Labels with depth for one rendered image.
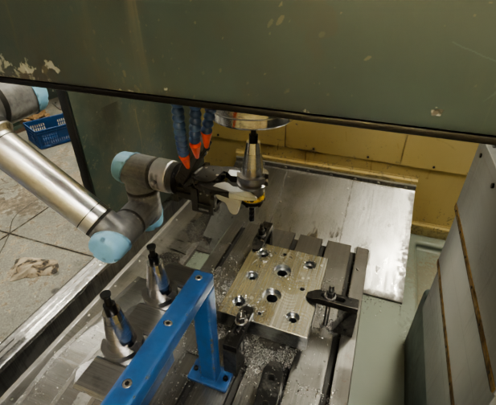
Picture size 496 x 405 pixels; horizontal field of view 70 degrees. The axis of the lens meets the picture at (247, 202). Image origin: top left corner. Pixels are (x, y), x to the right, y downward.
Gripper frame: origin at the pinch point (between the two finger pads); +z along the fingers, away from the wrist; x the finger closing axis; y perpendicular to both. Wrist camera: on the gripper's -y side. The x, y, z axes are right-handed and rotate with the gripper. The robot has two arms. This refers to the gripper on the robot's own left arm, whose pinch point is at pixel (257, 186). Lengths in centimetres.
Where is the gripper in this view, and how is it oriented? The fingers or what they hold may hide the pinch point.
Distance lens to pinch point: 72.0
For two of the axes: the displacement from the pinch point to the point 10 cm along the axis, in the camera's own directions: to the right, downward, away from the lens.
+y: 0.1, 8.4, 5.4
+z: 9.2, 2.1, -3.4
